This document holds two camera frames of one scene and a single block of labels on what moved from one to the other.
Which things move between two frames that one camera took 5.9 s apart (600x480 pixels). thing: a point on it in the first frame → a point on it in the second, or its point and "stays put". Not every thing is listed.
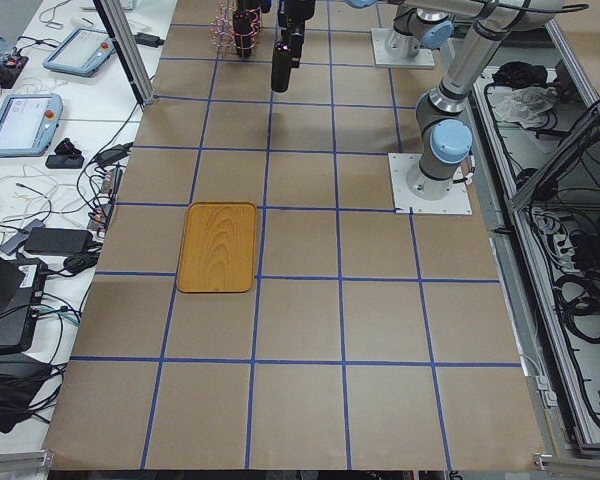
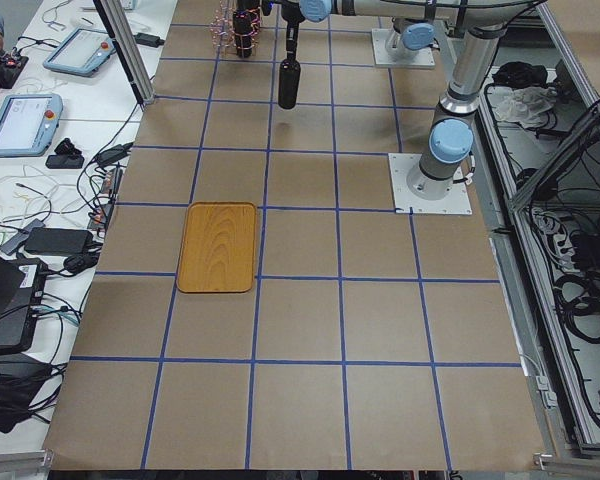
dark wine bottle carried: (281, 66) → (289, 83)
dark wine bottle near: (246, 19) stays put
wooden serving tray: (218, 249) stays put
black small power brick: (149, 40) stays put
